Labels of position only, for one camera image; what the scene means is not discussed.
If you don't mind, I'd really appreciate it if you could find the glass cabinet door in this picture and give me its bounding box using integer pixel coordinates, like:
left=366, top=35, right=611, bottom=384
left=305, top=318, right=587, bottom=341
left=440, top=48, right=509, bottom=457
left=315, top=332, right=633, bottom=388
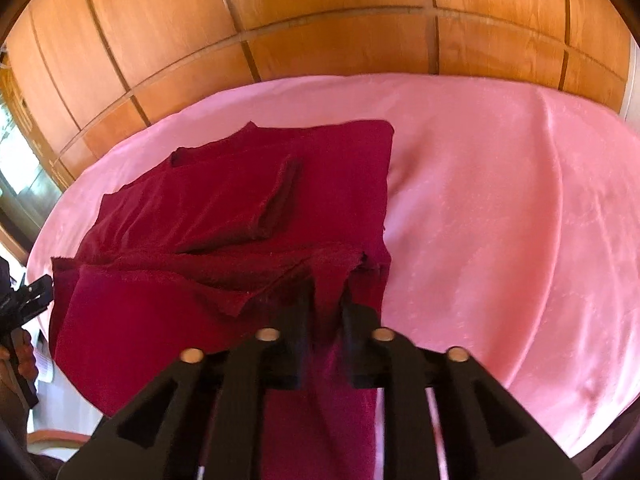
left=0, top=80, right=63, bottom=241

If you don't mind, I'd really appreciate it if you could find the person's left hand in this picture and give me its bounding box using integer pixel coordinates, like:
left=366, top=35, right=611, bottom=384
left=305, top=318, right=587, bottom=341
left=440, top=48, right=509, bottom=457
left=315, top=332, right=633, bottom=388
left=0, top=329, right=39, bottom=378

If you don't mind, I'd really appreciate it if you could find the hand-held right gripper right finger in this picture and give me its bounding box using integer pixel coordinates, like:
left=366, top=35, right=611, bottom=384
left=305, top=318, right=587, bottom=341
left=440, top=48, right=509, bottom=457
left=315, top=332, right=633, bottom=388
left=342, top=302, right=584, bottom=480

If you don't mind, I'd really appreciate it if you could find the white paper sheet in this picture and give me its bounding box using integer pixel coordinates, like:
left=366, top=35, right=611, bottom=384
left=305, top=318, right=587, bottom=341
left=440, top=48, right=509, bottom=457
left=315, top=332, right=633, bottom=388
left=36, top=344, right=55, bottom=385

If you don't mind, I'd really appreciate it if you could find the wooden wardrobe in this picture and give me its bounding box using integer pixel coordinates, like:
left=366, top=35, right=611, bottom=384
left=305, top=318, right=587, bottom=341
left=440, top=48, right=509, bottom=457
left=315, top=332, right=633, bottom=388
left=0, top=0, right=640, bottom=192

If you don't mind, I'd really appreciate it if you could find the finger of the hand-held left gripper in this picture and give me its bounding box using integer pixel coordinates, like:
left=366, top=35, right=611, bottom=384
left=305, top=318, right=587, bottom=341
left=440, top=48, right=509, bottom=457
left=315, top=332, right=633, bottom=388
left=10, top=274, right=54, bottom=318

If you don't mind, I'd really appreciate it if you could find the pink blanket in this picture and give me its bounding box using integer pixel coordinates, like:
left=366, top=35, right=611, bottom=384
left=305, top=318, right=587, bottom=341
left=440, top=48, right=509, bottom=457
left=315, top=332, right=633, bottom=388
left=27, top=74, right=640, bottom=480

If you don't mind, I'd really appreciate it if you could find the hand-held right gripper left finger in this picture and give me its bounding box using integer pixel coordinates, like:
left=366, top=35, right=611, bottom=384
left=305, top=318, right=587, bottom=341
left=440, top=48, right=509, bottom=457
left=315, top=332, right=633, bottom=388
left=57, top=284, right=314, bottom=480

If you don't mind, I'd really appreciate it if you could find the dark red sweater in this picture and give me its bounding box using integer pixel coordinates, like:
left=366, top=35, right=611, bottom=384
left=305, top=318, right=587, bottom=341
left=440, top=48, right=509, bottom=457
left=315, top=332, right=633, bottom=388
left=49, top=120, right=394, bottom=480

